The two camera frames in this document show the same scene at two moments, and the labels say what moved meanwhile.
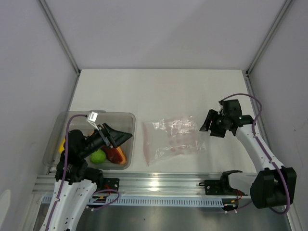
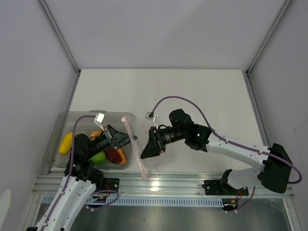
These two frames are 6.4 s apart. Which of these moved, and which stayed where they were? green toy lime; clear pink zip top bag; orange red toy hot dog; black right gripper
Moved: clear pink zip top bag; black right gripper
Stayed: orange red toy hot dog; green toy lime
